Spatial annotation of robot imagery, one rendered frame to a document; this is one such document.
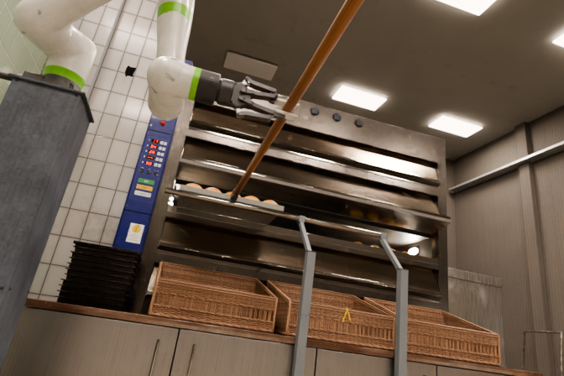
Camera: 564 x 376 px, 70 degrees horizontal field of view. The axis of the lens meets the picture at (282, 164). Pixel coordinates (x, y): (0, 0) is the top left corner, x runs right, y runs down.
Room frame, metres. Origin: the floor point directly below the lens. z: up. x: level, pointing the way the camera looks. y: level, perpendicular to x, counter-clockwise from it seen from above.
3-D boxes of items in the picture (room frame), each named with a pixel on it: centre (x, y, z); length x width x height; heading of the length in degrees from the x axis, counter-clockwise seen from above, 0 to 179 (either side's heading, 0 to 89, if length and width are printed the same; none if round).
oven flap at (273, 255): (2.50, -0.26, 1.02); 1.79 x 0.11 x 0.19; 103
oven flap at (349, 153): (2.50, -0.26, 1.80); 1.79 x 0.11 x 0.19; 103
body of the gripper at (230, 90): (1.00, 0.16, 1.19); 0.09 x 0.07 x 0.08; 103
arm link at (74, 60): (1.19, 0.78, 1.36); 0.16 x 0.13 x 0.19; 164
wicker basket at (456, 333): (2.37, -0.93, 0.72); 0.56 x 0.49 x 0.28; 103
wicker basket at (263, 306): (2.11, 0.25, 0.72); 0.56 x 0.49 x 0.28; 104
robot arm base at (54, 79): (1.19, 0.83, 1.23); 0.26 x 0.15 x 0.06; 104
